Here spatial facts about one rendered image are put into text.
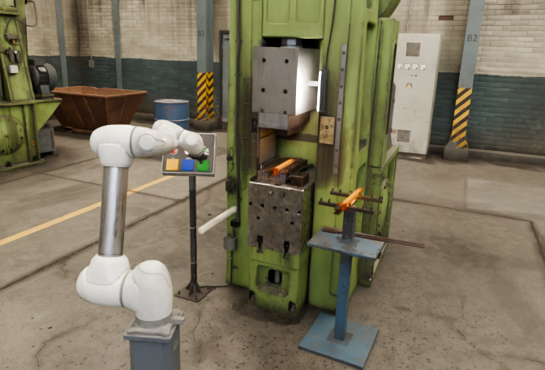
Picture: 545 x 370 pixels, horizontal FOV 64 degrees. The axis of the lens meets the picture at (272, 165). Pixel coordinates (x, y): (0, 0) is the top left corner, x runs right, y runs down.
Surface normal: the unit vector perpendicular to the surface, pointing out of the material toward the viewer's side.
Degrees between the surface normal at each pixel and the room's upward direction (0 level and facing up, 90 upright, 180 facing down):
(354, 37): 90
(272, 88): 90
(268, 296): 90
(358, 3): 90
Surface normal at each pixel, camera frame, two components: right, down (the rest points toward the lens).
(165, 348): 0.65, 0.22
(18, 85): 0.85, -0.04
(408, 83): -0.40, 0.22
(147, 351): -0.07, 0.25
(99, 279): -0.13, -0.07
